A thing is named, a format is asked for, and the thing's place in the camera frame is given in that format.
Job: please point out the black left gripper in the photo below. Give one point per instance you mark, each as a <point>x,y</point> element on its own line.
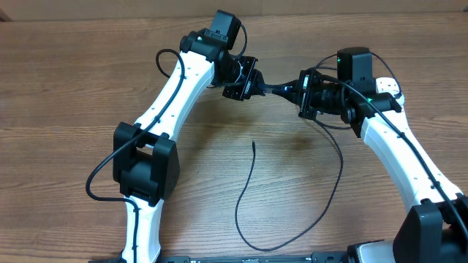
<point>244,91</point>

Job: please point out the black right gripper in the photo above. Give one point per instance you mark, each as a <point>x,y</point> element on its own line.
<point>306,81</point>

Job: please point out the Samsung Galaxy smartphone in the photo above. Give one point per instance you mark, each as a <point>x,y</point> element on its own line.
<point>270,88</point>

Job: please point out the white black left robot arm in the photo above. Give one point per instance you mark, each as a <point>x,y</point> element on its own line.
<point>145,155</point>

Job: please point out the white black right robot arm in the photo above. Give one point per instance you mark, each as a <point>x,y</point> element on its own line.
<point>435,227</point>

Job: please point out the white power strip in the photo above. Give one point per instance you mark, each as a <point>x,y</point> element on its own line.
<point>389,85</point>

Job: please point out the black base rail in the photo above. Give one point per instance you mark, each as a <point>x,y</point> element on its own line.
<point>316,257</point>

